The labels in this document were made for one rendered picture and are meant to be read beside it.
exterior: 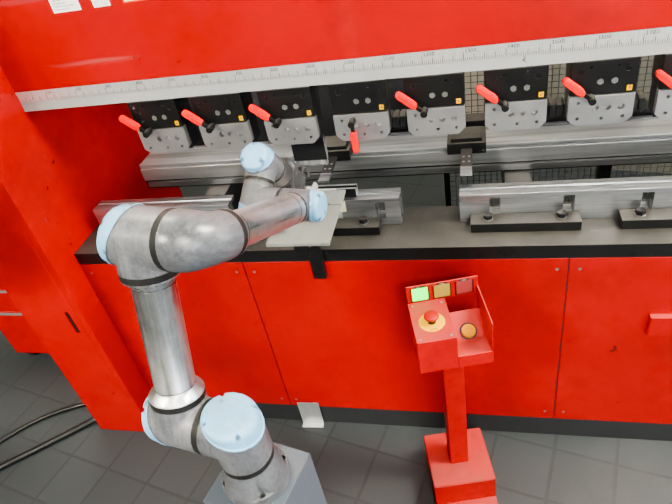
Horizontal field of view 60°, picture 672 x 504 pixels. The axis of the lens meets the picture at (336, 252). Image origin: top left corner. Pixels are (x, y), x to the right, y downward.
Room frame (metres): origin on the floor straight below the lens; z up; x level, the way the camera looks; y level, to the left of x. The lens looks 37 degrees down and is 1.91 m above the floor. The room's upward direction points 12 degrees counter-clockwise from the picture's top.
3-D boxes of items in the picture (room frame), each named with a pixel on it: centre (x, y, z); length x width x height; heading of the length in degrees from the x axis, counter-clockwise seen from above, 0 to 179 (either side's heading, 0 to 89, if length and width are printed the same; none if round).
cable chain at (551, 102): (1.69, -0.84, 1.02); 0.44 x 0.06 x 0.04; 72
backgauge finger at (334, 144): (1.69, -0.05, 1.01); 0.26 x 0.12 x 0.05; 162
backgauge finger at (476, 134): (1.56, -0.46, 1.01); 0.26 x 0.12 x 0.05; 162
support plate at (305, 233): (1.40, 0.06, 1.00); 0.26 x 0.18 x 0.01; 162
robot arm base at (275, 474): (0.75, 0.28, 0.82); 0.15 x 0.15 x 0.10
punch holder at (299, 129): (1.55, 0.04, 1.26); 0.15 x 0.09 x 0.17; 72
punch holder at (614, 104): (1.30, -0.72, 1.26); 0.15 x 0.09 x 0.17; 72
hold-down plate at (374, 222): (1.47, -0.01, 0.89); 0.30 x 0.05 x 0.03; 72
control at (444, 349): (1.10, -0.26, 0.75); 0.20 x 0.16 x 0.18; 86
